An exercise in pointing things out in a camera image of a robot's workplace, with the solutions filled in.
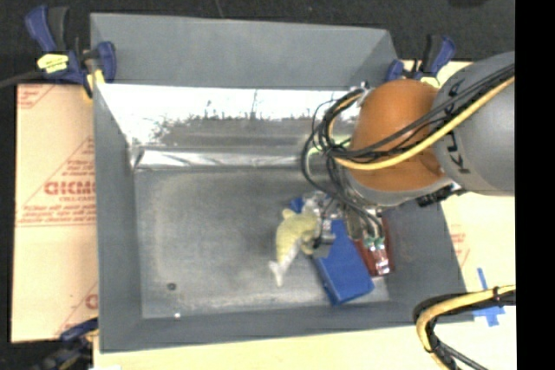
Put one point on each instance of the grey metal bin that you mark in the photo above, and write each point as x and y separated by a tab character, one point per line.
208	229

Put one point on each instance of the small blue piece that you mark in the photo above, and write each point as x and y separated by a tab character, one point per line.
297	205

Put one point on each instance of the blue flat block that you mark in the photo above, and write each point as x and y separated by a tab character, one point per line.
344	273

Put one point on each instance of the yellow toy in clear bag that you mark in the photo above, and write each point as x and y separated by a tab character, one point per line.
292	236

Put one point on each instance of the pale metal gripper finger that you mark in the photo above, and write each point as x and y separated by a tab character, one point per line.
314	205
324	244

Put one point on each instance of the brown cardboard board, red print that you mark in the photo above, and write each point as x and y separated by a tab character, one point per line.
52	229

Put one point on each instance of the red-brown flat block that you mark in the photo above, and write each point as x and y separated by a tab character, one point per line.
378	262

